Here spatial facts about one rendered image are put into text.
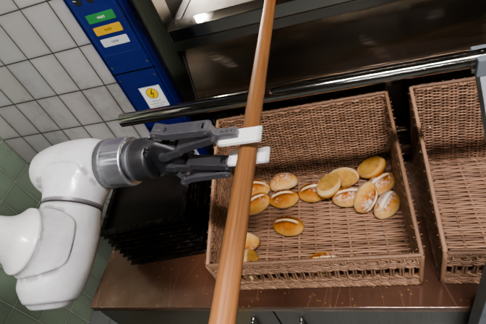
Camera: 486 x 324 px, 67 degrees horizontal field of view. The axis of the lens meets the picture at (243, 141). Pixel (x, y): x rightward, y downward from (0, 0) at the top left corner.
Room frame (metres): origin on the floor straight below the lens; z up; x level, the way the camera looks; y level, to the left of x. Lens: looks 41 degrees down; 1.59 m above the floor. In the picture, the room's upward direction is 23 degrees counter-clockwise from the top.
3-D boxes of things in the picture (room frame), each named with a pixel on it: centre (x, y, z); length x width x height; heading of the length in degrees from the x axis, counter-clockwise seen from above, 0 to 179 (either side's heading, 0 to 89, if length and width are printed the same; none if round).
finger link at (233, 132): (0.45, 0.02, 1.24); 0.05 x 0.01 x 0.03; 67
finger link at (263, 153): (0.44, 0.00, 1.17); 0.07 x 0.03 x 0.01; 67
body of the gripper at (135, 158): (0.50, 0.14, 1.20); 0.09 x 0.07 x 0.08; 67
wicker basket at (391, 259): (0.69, -0.11, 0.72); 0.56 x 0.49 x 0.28; 68
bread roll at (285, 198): (0.77, -0.05, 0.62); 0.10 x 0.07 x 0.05; 74
